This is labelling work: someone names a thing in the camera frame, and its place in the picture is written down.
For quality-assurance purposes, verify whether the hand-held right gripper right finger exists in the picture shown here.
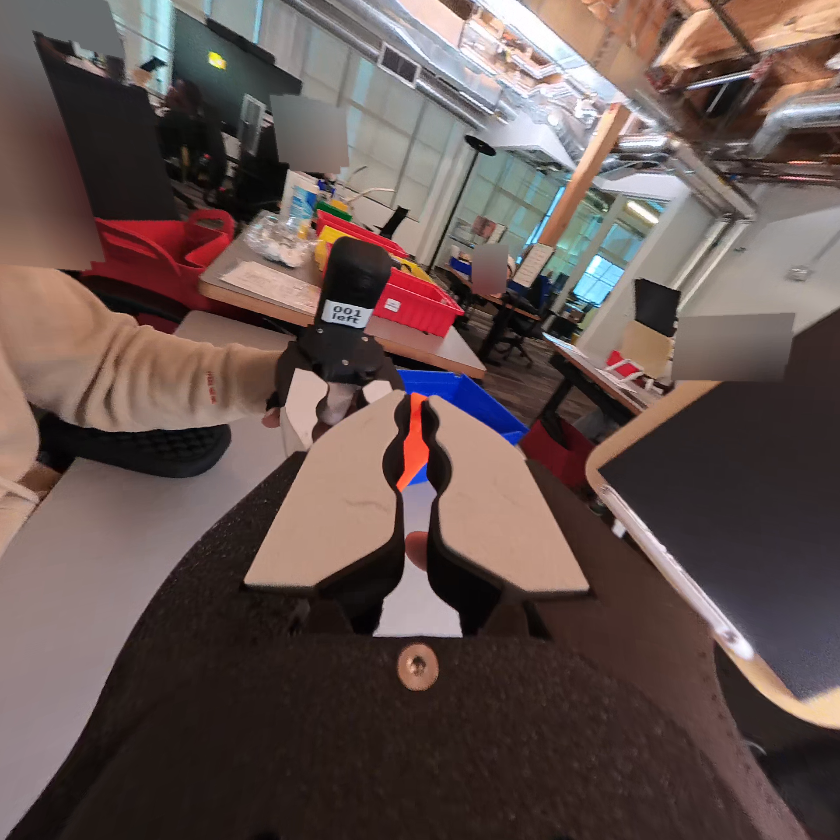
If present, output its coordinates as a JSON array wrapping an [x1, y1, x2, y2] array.
[[420, 394, 592, 635]]

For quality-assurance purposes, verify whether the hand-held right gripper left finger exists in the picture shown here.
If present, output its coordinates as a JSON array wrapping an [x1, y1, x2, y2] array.
[[243, 390, 411, 634]]

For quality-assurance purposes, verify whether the orange block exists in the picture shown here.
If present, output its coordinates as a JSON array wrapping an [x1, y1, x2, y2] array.
[[395, 392, 432, 493]]

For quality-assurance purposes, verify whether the blue plastic bin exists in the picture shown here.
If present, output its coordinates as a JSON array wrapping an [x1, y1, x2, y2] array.
[[395, 369, 530, 488]]

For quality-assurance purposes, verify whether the person's left forearm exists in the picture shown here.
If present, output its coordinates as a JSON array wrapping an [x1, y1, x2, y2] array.
[[0, 266, 284, 435]]

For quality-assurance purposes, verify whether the person's left hand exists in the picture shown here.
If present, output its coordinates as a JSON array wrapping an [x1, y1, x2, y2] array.
[[261, 406, 339, 444]]

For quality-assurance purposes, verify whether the yellow plastic bin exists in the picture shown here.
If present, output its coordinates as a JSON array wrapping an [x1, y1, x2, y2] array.
[[314, 236, 435, 284]]

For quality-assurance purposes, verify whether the large red tote bin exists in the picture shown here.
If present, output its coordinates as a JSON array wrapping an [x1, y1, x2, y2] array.
[[367, 266, 466, 337]]

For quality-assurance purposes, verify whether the white paper sheet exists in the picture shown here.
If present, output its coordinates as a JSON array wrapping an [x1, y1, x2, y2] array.
[[220, 260, 324, 314]]

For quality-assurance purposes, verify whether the clear plastic bag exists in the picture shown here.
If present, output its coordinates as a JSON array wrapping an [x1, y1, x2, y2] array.
[[246, 210, 320, 268]]

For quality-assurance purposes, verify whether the white labelled container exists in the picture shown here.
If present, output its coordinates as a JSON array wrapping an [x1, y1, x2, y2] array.
[[282, 169, 321, 225]]

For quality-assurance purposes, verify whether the black floor lamp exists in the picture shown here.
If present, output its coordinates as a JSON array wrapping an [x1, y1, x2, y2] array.
[[430, 134, 498, 271]]

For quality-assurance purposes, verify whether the wooden top desk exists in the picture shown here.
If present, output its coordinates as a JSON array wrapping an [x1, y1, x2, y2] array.
[[446, 262, 543, 360], [543, 333, 665, 422]]

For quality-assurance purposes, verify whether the black office chair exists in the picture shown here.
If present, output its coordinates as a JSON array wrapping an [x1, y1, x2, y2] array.
[[499, 308, 547, 370]]

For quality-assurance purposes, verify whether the black textured pad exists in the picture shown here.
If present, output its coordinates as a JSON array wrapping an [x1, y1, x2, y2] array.
[[38, 412, 232, 480]]

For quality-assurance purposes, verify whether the whiteboard on stand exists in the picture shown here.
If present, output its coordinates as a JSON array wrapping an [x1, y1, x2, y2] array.
[[512, 243, 557, 291]]

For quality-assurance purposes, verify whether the small white board stand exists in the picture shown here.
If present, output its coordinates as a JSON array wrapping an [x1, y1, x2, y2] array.
[[604, 357, 658, 392]]

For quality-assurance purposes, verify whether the small wooden board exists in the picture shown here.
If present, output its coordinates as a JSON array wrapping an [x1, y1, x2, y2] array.
[[620, 322, 677, 379]]

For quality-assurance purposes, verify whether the black faced wooden board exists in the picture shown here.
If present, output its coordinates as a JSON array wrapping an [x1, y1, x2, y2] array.
[[586, 308, 840, 731]]

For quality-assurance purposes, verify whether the large black monitor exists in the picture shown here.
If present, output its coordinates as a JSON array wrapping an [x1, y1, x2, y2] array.
[[172, 10, 304, 137]]

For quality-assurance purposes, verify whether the black rectangular panel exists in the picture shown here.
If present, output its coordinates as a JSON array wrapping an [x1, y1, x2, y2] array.
[[633, 279, 683, 340]]

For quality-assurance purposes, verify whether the black high-back chair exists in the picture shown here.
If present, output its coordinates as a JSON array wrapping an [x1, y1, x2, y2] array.
[[36, 33, 179, 222]]

